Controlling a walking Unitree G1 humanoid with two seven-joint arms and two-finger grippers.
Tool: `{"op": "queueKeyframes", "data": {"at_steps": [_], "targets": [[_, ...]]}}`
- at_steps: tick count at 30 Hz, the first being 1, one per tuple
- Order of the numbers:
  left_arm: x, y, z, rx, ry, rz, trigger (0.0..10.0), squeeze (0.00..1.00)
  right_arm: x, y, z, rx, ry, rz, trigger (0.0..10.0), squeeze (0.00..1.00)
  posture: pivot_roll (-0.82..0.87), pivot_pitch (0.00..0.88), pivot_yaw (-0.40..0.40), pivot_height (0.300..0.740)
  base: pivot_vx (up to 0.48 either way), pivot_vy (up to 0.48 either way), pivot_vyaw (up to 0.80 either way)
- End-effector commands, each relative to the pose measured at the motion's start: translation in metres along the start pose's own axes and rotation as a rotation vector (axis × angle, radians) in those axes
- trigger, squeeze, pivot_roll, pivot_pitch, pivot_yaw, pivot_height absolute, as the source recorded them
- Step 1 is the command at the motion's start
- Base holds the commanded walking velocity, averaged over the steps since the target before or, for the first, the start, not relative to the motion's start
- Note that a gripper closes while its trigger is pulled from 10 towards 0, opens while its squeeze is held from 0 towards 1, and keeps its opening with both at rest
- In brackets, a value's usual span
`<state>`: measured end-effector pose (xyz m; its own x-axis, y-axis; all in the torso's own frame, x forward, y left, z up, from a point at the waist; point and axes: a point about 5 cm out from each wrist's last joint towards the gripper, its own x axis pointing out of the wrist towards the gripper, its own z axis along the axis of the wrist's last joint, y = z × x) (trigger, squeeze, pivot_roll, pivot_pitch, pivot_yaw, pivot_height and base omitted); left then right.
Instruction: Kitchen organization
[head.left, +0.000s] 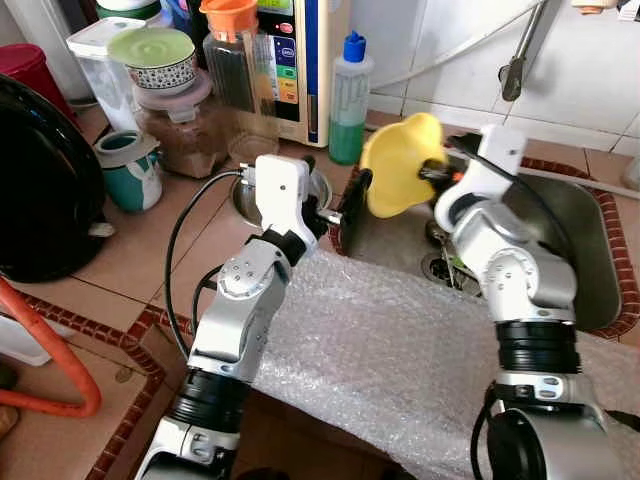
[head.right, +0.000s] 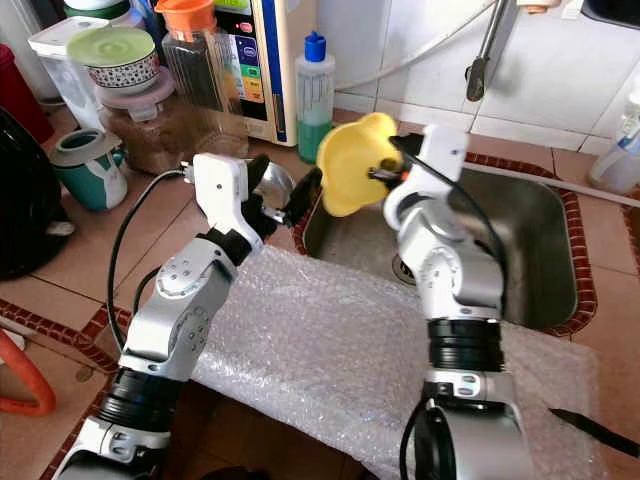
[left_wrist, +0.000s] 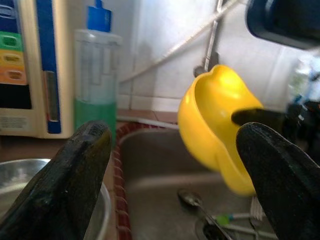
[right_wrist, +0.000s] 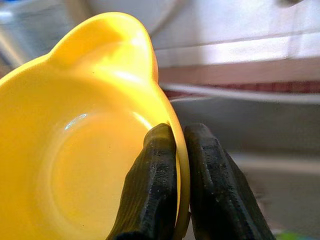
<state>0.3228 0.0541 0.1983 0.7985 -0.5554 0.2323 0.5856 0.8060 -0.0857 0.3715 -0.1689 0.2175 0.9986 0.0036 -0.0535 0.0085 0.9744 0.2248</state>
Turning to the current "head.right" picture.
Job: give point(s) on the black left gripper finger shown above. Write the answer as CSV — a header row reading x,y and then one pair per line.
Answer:
x,y
303,198
257,168

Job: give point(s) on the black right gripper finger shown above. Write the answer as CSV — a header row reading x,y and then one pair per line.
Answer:
x,y
375,172

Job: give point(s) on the yellow plastic bowl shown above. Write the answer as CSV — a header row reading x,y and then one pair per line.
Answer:
x,y
350,165

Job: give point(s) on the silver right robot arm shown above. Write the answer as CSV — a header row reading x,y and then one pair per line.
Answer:
x,y
460,270

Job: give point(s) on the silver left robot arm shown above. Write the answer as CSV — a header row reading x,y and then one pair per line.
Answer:
x,y
180,300

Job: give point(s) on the black round kitchen appliance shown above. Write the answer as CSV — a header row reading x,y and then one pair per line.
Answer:
x,y
30,200

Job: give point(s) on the round steel plate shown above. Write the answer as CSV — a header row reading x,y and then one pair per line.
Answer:
x,y
280,180

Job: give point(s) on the clear glass tumbler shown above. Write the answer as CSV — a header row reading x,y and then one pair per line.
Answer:
x,y
220,147

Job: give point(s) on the green dish soap bottle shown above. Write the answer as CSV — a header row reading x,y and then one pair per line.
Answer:
x,y
315,130

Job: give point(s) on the beige water purifier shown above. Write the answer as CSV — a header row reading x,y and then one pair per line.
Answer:
x,y
275,70

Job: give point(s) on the round sink drain strainer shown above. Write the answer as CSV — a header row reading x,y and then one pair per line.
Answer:
x,y
410,272

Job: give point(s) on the brown powder jar pink lid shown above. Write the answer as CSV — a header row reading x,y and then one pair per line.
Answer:
x,y
150,145

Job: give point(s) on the thin white tube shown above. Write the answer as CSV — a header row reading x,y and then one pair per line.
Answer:
x,y
415,55

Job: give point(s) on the orange lid clear jar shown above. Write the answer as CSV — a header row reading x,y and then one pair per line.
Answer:
x,y
190,70

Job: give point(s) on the steel faucet spout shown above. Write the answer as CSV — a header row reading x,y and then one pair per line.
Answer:
x,y
480,80

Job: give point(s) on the clear bubble wrap sheet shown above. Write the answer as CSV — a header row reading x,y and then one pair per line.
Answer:
x,y
320,350

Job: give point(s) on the empty steel sink basin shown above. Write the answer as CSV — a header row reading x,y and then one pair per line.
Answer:
x,y
540,250

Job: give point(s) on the teal ceramic mug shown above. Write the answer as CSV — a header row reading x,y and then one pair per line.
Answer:
x,y
95,180

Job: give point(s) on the patterned bowl green lid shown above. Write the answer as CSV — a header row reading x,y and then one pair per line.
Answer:
x,y
110,48

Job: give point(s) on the clear plastic toothbrush cup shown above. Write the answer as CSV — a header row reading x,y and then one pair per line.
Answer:
x,y
615,170

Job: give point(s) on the white lidded clear pitcher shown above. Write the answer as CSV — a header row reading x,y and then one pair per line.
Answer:
x,y
60,60

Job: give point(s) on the dark red plastic container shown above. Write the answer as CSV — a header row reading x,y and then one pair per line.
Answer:
x,y
25,90

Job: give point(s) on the black tape strip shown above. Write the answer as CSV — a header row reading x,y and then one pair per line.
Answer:
x,y
595,430

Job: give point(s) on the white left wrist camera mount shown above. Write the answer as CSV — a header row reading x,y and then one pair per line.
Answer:
x,y
222,190

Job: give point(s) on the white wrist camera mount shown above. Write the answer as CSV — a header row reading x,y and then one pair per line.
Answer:
x,y
222,190
440,155

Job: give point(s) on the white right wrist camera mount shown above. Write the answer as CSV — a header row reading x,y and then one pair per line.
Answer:
x,y
440,155

